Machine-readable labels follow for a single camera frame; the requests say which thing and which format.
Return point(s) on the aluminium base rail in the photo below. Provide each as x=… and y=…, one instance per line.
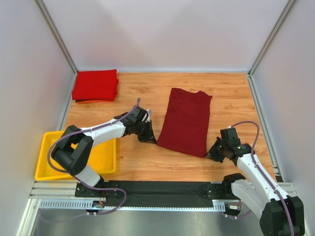
x=232, y=187

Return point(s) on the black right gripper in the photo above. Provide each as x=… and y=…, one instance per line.
x=219, y=150

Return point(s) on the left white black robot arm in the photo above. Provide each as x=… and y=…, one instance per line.
x=73, y=149

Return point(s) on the left aluminium frame post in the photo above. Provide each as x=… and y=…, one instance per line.
x=55, y=33

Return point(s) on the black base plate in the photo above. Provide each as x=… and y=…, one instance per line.
x=85, y=192
x=218, y=191

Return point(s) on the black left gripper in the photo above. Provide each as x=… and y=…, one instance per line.
x=143, y=128

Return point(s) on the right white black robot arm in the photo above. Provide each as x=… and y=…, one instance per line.
x=279, y=214

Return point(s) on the dark red t-shirt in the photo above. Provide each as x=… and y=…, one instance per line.
x=186, y=122

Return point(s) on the bright red folded t-shirt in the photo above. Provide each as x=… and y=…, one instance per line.
x=96, y=85

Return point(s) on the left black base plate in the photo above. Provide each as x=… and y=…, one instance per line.
x=85, y=192

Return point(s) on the aluminium frame post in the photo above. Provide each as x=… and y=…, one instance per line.
x=272, y=35
x=55, y=33

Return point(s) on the right aluminium frame post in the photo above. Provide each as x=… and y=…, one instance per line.
x=272, y=35

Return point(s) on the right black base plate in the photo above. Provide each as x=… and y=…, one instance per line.
x=218, y=191

